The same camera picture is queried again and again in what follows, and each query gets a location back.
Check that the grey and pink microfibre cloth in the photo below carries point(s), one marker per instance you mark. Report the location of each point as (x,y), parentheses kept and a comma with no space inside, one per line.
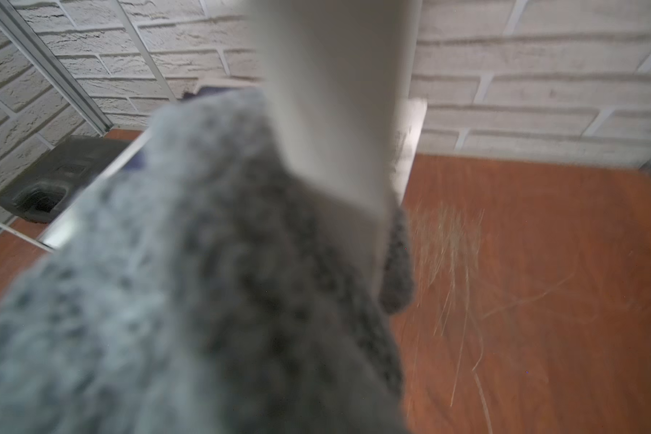
(201,295)

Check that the white two-tier bookshelf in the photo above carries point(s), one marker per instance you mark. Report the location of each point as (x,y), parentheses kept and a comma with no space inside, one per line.
(332,72)

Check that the blue book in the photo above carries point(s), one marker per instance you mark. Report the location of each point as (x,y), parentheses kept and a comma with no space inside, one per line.
(133,157)

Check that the black plastic case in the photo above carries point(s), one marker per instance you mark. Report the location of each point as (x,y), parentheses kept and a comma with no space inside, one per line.
(45,189)

